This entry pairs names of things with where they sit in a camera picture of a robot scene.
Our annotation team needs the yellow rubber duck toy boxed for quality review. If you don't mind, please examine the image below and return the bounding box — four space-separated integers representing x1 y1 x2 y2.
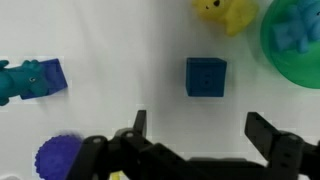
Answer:
192 0 259 36

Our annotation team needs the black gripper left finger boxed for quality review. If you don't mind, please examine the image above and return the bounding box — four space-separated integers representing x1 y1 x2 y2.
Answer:
64 109 188 180

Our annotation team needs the blue rectangular block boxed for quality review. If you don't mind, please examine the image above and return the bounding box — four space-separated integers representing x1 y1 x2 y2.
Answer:
21 58 68 100

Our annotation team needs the dark blue cube block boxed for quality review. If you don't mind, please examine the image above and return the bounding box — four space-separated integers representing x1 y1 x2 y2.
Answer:
186 57 227 97

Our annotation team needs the teal rubber animal toy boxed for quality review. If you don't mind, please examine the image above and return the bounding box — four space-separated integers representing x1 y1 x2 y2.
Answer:
0 60 48 106

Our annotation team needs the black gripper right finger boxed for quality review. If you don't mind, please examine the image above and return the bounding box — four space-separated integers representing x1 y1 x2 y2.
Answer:
244 112 320 180

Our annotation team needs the purple spiky ball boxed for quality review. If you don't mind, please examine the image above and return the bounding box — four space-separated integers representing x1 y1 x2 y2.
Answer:
34 134 82 180

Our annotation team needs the light blue toy in bowl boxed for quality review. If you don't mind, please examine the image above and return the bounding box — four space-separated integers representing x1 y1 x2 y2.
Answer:
272 0 320 53

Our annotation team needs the green translucent bowl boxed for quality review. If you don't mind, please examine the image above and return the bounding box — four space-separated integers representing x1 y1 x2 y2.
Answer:
260 0 320 89

